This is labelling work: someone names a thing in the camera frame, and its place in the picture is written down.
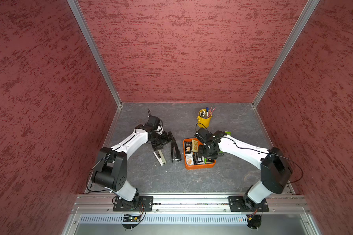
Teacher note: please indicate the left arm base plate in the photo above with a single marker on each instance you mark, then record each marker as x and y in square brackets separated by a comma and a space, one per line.
[139, 204]

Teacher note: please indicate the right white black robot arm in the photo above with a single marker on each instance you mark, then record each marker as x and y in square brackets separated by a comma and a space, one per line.
[275, 170]

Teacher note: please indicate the aluminium frame rail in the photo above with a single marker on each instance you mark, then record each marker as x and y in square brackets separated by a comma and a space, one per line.
[195, 203]

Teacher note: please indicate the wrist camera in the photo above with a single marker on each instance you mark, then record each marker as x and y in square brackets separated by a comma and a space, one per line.
[154, 123]
[203, 136]

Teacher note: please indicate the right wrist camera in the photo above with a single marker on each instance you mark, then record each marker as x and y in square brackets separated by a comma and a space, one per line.
[203, 136]

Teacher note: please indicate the black cookie packet centre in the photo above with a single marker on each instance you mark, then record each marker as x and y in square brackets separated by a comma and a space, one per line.
[196, 159]

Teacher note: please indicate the beige small stapler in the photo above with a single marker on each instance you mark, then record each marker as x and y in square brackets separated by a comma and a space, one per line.
[160, 157]

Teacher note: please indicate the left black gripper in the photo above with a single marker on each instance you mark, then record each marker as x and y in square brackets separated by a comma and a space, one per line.
[164, 140]

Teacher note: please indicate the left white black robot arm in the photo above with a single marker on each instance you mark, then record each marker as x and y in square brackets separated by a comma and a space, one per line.
[110, 171]

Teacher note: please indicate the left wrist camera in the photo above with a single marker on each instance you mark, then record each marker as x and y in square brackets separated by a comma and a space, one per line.
[154, 123]

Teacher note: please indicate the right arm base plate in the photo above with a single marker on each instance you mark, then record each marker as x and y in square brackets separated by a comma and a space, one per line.
[241, 204]

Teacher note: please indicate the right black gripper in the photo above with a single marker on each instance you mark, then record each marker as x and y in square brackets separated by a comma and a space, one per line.
[201, 152]

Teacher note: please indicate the yellow pen holder bucket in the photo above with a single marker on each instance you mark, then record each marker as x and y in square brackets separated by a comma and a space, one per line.
[203, 122]

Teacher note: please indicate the black cookie packet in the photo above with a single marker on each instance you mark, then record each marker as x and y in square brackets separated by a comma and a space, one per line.
[196, 159]
[188, 147]

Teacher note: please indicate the pens in bucket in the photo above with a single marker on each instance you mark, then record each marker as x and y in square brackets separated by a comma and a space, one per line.
[207, 112]

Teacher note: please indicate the black cookie packet upper left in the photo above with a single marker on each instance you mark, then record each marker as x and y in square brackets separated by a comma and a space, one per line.
[188, 147]

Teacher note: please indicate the orange plastic storage box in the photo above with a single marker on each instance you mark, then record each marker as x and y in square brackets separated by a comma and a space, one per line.
[201, 165]

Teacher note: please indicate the black stapler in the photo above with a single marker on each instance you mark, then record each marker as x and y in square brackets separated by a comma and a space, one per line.
[175, 153]

